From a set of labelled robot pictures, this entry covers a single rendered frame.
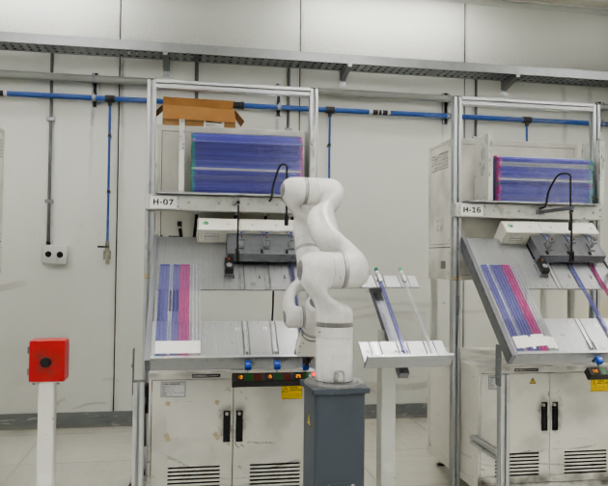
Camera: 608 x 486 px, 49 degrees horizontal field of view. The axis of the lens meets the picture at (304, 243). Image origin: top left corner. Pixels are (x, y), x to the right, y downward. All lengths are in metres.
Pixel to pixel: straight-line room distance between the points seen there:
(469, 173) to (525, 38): 2.05
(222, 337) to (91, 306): 2.02
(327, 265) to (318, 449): 0.57
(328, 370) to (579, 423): 1.62
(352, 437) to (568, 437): 1.50
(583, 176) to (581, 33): 2.20
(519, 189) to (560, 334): 0.75
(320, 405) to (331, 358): 0.15
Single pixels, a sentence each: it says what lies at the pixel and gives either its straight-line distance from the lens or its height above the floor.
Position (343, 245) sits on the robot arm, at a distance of 2.19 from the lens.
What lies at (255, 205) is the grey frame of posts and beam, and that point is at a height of 1.34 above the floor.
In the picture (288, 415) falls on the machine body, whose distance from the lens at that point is 2.94.
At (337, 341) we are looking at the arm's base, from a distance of 2.11.
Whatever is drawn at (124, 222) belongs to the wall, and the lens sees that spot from 4.50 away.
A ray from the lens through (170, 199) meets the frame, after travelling 3.01.
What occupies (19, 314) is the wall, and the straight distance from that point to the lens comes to 4.62.
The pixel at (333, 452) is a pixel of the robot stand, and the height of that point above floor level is 0.50.
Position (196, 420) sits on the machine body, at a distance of 2.91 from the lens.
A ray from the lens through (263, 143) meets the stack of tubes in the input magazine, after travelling 3.03.
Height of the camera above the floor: 1.10
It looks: 1 degrees up
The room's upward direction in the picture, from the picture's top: 1 degrees clockwise
